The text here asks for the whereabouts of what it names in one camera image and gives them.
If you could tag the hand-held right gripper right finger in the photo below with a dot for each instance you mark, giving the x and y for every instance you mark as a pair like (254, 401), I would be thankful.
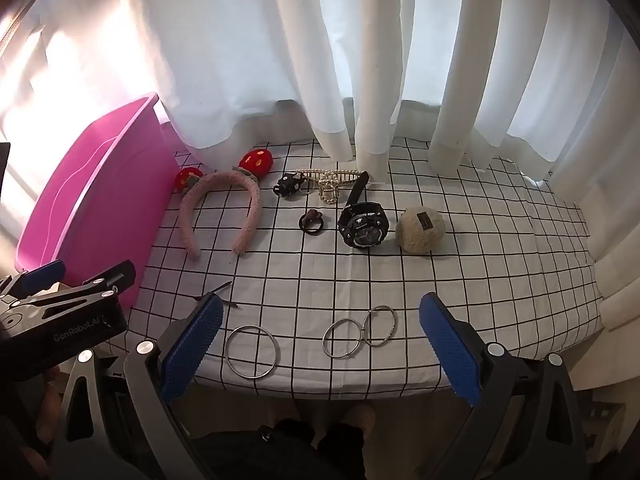
(450, 350)

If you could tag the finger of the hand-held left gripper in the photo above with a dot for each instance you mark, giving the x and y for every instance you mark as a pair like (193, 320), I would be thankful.
(115, 272)
(42, 276)

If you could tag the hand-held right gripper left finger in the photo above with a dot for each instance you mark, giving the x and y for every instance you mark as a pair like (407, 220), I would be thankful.
(195, 345)

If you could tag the large silver bangle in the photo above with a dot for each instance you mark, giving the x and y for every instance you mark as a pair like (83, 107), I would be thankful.
(226, 355)

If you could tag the black hairpin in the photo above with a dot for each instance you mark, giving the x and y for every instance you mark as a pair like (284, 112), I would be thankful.
(220, 288)

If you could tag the pink plastic tub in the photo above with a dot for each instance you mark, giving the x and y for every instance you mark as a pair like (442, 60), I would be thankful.
(100, 185)

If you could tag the beige plush toy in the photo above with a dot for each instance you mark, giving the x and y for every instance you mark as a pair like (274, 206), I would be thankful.
(420, 232)

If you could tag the pink fluffy strawberry headband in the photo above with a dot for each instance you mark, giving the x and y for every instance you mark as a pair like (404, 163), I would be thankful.
(252, 210)

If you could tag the black wrist watch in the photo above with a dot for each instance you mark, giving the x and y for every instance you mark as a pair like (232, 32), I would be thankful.
(362, 225)

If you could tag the gold pearl hair claw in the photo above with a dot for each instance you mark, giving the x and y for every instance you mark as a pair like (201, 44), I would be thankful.
(327, 185)

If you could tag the person's left hand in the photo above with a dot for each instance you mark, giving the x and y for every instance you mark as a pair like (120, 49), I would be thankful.
(50, 405)

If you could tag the black-checked white tablecloth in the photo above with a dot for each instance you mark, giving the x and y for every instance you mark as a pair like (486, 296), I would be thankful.
(350, 280)

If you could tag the white curtain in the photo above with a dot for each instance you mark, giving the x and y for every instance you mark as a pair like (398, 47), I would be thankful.
(300, 35)

